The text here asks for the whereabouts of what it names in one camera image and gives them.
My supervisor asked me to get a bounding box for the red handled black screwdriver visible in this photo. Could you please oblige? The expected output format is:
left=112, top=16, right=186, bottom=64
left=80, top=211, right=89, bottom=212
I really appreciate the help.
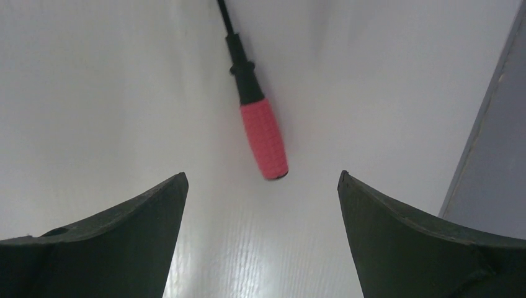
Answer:
left=217, top=1, right=288, bottom=181

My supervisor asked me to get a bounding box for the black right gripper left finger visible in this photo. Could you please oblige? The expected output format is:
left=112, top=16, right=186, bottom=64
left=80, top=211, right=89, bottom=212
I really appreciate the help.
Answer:
left=1, top=173, right=189, bottom=297

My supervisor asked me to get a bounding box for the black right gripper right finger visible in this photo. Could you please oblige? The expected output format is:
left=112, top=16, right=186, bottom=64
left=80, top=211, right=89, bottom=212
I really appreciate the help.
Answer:
left=337, top=171, right=525, bottom=297

